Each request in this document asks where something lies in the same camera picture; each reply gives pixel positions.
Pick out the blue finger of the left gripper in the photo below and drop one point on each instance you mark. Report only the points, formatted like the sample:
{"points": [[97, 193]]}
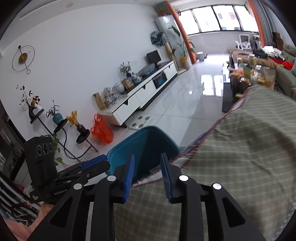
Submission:
{"points": [[93, 161]]}

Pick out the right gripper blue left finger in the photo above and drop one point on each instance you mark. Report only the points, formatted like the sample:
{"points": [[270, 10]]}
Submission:
{"points": [[127, 177]]}

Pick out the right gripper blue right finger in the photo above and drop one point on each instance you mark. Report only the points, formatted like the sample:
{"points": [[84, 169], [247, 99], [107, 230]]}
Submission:
{"points": [[166, 175]]}

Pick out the pink sleeve left forearm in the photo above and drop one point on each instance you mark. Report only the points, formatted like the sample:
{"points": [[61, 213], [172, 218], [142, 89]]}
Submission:
{"points": [[21, 231]]}

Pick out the teal plastic trash bin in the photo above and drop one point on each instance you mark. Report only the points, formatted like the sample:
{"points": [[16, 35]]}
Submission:
{"points": [[146, 145]]}

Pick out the left hand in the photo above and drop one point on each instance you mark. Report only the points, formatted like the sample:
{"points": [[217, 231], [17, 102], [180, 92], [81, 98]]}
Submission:
{"points": [[44, 210]]}

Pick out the orange plastic bag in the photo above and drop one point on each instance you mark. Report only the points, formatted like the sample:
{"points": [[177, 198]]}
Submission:
{"points": [[101, 130]]}

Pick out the white black TV cabinet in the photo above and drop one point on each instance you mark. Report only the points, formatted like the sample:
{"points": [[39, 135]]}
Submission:
{"points": [[141, 96]]}

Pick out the white bathroom scale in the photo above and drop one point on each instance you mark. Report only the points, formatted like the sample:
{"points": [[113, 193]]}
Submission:
{"points": [[140, 122]]}

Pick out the black plant stand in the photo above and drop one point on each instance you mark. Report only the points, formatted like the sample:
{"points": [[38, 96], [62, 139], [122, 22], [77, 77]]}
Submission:
{"points": [[35, 112]]}

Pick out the patterned green tablecloth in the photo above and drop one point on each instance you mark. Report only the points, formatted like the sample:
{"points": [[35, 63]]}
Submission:
{"points": [[250, 151]]}

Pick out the black monitor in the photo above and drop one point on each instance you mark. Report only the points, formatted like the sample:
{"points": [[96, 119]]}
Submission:
{"points": [[154, 57]]}

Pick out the cluttered coffee table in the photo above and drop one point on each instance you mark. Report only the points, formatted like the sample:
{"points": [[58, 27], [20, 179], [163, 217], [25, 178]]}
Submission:
{"points": [[245, 70]]}

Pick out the tall green potted plant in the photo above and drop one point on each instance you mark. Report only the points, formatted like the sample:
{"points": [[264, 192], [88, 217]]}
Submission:
{"points": [[183, 49]]}

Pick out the white standing air conditioner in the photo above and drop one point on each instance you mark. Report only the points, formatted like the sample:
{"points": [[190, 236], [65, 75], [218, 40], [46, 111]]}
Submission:
{"points": [[164, 23]]}

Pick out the green brown sectional sofa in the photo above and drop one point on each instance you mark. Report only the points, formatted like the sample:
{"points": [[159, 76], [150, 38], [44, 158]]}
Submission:
{"points": [[284, 77]]}

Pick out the white office chair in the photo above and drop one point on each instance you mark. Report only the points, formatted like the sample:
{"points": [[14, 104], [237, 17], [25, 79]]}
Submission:
{"points": [[244, 42]]}

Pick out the round wall clock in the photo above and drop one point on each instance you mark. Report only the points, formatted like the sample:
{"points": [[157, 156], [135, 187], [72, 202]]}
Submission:
{"points": [[23, 58]]}

